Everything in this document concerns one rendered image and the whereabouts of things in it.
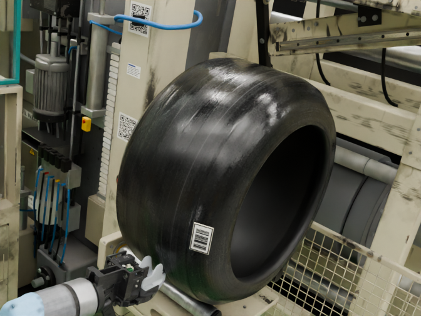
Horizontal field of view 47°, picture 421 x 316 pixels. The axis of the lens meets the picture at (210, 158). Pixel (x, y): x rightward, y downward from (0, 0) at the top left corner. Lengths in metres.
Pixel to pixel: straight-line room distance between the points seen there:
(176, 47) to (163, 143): 0.36
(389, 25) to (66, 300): 0.97
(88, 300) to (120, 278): 0.08
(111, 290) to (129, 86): 0.56
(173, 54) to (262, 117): 0.39
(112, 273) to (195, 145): 0.29
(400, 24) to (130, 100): 0.70
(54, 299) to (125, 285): 0.15
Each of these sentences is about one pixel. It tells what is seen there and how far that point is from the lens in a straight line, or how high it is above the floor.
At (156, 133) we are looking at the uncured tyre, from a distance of 0.99.
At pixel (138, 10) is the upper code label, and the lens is 1.25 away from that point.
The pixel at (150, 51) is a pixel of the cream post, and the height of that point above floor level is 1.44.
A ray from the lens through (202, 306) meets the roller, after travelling 1.19.
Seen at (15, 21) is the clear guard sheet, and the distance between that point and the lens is 1.41.
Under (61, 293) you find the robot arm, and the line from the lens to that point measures 0.89.
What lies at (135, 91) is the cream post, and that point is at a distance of 1.27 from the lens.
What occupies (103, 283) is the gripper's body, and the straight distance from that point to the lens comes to 0.93.
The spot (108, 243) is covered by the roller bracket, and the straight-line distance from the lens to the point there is 1.32.
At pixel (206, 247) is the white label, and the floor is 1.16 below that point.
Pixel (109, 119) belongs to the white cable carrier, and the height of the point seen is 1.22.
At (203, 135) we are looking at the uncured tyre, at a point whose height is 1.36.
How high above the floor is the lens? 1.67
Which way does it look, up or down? 22 degrees down
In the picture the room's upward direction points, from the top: 11 degrees clockwise
